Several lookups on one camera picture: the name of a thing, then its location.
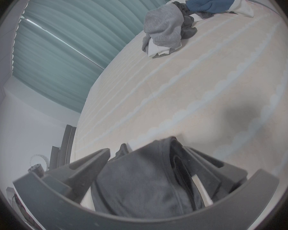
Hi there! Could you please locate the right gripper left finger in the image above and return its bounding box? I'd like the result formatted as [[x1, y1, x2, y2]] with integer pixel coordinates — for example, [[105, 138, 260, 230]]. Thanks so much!
[[41, 148, 111, 203]]

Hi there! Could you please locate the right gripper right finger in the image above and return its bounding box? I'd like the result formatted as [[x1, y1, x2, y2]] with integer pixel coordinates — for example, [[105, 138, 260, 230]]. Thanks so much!
[[182, 146, 248, 202]]

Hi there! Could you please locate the black T-shirt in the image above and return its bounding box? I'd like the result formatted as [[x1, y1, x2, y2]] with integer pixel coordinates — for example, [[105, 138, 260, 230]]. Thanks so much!
[[91, 136, 213, 218]]

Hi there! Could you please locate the bed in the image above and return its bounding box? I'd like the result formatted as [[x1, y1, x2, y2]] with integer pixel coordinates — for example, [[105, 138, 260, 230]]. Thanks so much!
[[70, 0, 288, 210]]

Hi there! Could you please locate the pile of clothes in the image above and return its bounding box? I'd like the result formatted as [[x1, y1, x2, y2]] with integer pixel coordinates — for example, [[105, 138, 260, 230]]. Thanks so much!
[[142, 0, 255, 59]]

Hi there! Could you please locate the black chest of drawers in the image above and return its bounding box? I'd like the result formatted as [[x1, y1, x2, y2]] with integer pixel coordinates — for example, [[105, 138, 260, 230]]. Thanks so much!
[[49, 124, 77, 171]]

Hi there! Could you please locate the blue-green curtain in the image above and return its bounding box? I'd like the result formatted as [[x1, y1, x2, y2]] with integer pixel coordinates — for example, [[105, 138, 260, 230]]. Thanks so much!
[[12, 18, 104, 114], [20, 0, 174, 69]]

